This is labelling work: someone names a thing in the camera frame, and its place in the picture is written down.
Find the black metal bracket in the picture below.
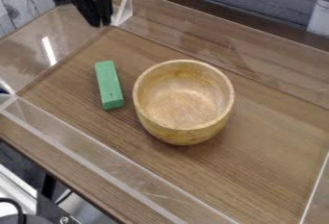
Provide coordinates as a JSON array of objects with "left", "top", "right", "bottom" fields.
[{"left": 36, "top": 193, "right": 82, "bottom": 224}]

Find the green rectangular block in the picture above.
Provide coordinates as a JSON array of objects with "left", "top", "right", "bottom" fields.
[{"left": 95, "top": 61, "right": 125, "bottom": 111}]

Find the clear acrylic front wall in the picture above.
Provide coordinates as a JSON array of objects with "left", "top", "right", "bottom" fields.
[{"left": 0, "top": 79, "right": 241, "bottom": 224}]

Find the brown wooden bowl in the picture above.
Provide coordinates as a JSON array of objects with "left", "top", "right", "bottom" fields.
[{"left": 133, "top": 60, "right": 236, "bottom": 146}]

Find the black cable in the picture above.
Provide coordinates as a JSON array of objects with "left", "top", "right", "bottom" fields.
[{"left": 0, "top": 197, "right": 28, "bottom": 224}]

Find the clear acrylic corner bracket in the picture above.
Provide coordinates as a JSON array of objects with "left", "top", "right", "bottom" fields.
[{"left": 113, "top": 0, "right": 133, "bottom": 27}]

